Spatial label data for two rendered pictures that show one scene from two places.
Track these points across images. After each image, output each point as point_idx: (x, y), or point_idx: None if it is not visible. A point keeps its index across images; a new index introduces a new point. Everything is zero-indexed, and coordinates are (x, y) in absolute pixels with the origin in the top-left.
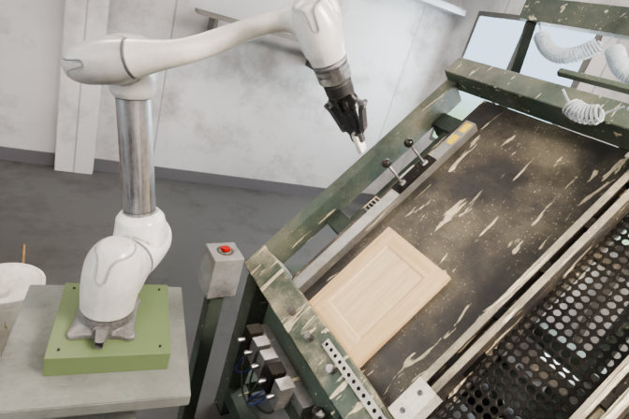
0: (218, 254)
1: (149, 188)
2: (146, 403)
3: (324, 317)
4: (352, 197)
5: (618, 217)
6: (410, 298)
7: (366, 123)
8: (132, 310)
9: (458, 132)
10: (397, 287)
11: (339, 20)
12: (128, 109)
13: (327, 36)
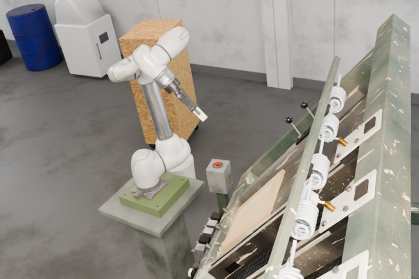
0: (211, 167)
1: (161, 126)
2: (143, 228)
3: (234, 219)
4: None
5: (321, 197)
6: (251, 220)
7: (191, 105)
8: (153, 185)
9: (347, 96)
10: (255, 212)
11: (159, 53)
12: (143, 89)
13: (143, 67)
